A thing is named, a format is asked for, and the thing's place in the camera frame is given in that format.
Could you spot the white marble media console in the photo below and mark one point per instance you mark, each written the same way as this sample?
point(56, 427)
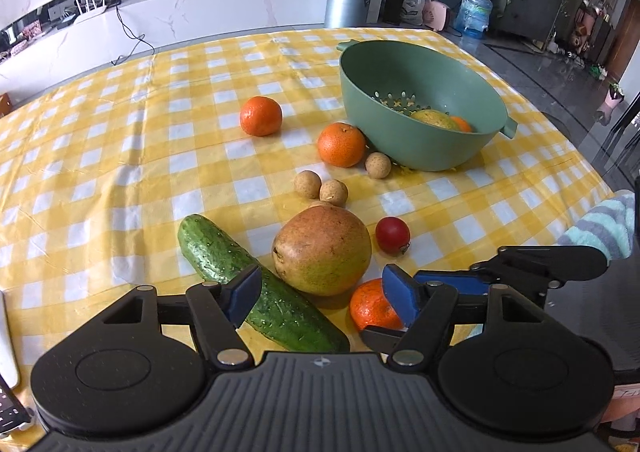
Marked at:
point(225, 7)

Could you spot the brown longan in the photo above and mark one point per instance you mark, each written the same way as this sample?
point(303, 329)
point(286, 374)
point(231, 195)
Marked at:
point(333, 192)
point(307, 184)
point(377, 165)

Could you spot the blue water jug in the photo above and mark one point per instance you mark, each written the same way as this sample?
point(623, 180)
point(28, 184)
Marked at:
point(472, 12)

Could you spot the green colander bowl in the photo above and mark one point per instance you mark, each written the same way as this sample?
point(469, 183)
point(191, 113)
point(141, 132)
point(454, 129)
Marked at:
point(400, 132)

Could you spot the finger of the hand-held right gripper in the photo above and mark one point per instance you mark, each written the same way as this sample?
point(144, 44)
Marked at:
point(472, 284)
point(377, 336)

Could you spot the orange mandarin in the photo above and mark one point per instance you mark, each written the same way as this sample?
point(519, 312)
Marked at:
point(370, 309)
point(341, 145)
point(462, 124)
point(261, 116)

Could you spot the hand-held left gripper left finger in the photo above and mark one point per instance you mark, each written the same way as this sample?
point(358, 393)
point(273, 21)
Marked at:
point(243, 291)

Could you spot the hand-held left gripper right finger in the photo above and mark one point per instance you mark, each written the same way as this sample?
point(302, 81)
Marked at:
point(400, 297)

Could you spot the pink pig-shaped appliance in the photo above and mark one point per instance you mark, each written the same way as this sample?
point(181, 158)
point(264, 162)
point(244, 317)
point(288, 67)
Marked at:
point(436, 15)

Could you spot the pink flower pot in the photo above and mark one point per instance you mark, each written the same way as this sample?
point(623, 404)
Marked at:
point(611, 105)

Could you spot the white plastic bag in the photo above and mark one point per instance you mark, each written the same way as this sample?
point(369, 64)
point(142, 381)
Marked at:
point(412, 7)

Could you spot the yellow checked tablecloth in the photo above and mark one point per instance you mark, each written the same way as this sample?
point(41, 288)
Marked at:
point(150, 157)

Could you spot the white flat device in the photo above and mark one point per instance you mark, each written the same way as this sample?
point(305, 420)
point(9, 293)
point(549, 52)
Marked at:
point(6, 342)

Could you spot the yellow green pear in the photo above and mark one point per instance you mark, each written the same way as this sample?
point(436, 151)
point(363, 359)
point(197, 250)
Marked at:
point(432, 120)

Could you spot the large brownish green pear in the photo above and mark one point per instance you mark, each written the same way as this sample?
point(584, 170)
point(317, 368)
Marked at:
point(320, 247)

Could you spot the red cherry tomato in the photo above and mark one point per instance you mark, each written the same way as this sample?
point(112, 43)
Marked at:
point(392, 233)

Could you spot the green cucumber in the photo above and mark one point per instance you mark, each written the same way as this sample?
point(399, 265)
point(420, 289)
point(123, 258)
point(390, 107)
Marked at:
point(210, 247)

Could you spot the white router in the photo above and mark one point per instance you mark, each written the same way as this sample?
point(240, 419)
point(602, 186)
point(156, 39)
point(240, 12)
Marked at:
point(90, 10)

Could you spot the dark keypad device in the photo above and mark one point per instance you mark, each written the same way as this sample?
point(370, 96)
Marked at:
point(10, 407)

